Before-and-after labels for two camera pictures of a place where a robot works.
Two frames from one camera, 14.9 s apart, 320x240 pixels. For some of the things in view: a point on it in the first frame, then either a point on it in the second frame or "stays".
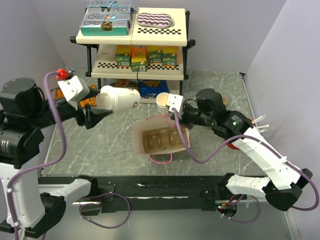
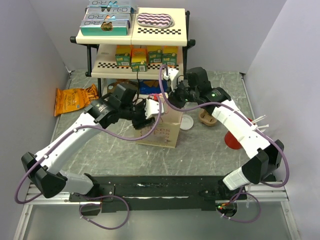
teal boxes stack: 104,27 stays
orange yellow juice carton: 139,59 stays
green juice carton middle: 155,56 stays
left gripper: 93,115 → 143,122
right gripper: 182,117 → 173,97
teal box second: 107,16 stays
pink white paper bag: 157,122 → 165,134
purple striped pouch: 156,20 stays
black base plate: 144,193 stays
